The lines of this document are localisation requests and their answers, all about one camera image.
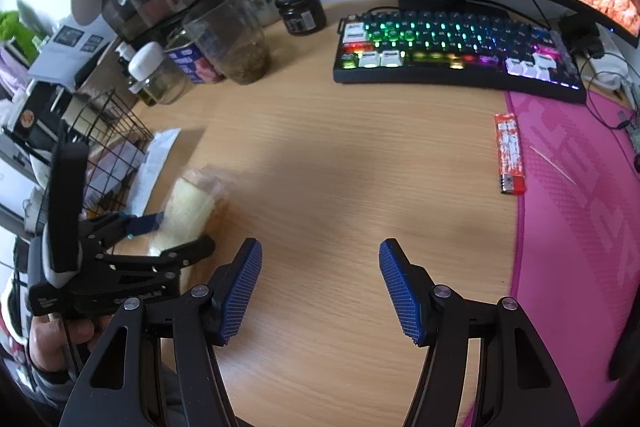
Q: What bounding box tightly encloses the person's left forearm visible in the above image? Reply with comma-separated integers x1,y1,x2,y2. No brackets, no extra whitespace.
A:
20,364,81,408

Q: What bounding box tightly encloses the clear glass cup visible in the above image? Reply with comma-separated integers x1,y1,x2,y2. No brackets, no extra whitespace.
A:
182,0,272,86

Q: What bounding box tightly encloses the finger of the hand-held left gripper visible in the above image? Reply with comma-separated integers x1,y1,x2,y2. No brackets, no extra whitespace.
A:
80,211,166,253
100,234,217,283

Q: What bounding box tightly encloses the person's left hand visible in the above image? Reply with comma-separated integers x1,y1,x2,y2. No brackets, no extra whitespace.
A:
27,314,116,375

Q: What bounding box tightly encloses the blue luncheon meat can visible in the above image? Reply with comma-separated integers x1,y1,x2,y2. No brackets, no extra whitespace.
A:
162,42,228,85

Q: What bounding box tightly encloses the green artificial plant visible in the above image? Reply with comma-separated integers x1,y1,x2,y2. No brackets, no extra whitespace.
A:
0,9,38,58

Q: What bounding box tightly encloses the black wire basket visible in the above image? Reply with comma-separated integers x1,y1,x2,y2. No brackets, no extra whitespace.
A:
47,89,156,228

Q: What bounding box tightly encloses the white power strip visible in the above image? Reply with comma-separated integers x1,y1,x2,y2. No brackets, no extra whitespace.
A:
582,27,640,92

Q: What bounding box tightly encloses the black backlit keyboard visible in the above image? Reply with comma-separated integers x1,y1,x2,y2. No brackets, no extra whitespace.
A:
332,7,587,105

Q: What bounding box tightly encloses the thin black cable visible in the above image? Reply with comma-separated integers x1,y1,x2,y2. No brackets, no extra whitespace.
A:
587,89,633,130

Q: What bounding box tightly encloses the small black jar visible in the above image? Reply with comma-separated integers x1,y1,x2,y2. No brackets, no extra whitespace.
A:
275,0,328,36

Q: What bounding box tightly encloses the black computer mouse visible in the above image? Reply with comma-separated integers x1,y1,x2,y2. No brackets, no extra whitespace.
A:
607,332,640,383

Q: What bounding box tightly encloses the wooden toothpick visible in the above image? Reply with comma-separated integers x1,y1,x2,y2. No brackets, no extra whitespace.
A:
531,147,577,185

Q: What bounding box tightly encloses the white teal pouch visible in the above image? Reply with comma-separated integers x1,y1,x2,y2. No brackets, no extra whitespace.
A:
127,127,183,218

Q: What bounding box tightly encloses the sliced bread clear pack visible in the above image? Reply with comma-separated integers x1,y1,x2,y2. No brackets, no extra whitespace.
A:
145,164,236,293

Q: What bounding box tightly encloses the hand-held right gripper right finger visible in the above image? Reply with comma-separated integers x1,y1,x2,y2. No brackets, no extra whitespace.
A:
378,238,583,427

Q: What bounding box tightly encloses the pink mouse mat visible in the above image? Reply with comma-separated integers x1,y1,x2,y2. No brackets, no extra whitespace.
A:
502,89,640,427

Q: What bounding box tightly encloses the glass jar white lid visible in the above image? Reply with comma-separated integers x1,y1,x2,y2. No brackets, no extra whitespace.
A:
127,42,193,106

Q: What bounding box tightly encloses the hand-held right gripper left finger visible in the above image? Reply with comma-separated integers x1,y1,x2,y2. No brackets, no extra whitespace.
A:
59,238,264,427

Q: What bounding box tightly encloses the red lighter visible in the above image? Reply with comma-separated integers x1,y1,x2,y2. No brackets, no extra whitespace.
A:
495,113,527,195

